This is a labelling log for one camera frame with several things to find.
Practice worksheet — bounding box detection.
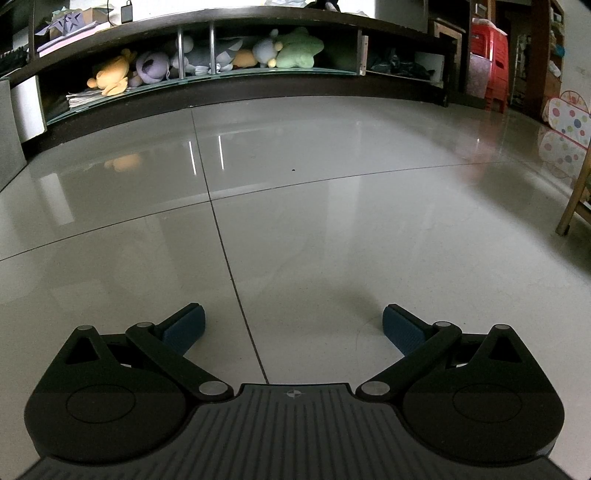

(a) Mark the stack of magazines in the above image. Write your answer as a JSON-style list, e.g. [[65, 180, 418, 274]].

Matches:
[[66, 89, 106, 110]]

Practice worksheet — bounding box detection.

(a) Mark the polka dot play tent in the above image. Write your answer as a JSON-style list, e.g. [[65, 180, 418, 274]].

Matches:
[[541, 90, 591, 151]]

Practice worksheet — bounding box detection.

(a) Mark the purple plush toy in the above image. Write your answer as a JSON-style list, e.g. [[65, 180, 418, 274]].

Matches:
[[128, 50, 172, 88]]

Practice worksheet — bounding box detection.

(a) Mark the stack of red stools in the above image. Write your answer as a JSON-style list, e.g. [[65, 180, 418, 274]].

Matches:
[[467, 17, 510, 114]]

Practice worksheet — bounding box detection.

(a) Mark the grey white plush toy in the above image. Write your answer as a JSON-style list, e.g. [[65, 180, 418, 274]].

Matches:
[[168, 36, 245, 75]]

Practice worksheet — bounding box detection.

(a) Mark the dark low cabinet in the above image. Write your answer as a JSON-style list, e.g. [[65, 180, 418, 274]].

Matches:
[[0, 4, 462, 160]]

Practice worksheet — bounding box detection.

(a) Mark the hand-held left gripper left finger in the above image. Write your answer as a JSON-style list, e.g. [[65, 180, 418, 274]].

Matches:
[[65, 303, 234, 401]]

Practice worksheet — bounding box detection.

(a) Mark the wooden shelf unit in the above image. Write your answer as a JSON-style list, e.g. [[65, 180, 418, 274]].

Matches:
[[530, 0, 568, 118]]

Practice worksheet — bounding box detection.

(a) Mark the grey white board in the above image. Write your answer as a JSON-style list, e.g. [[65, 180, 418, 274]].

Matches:
[[0, 76, 27, 191]]

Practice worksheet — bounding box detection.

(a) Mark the dark cloth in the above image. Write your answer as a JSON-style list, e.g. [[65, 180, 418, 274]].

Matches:
[[369, 47, 432, 83]]

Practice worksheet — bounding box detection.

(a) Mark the pale blue plush toy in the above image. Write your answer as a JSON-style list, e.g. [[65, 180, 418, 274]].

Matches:
[[252, 28, 283, 69]]

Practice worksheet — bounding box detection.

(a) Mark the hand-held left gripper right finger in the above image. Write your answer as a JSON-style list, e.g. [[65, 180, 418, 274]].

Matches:
[[355, 304, 532, 401]]

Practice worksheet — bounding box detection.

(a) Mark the pile of papers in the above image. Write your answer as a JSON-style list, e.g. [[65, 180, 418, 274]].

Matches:
[[36, 7, 110, 52]]

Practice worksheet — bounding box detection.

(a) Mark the green star plush toy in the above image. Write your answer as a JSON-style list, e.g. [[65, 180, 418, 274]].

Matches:
[[275, 26, 325, 70]]

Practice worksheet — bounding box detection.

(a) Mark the yellow plush toy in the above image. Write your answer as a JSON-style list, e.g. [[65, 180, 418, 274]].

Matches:
[[87, 50, 138, 97]]

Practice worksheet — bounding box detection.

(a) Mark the wooden shoe rack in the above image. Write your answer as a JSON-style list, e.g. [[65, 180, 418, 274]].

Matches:
[[555, 138, 591, 237]]

